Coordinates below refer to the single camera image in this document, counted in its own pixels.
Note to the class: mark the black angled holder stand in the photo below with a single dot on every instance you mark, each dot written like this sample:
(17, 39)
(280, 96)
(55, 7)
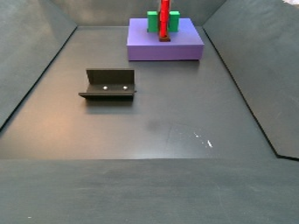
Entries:
(114, 78)

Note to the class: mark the brown L-shaped bracket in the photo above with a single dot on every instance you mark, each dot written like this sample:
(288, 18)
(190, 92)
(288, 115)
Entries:
(165, 38)

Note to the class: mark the red peg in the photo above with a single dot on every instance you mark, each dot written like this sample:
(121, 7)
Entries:
(165, 17)

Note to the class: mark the green block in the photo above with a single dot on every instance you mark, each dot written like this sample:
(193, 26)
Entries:
(173, 21)

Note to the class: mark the purple base board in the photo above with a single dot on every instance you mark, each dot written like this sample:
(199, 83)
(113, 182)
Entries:
(146, 48)

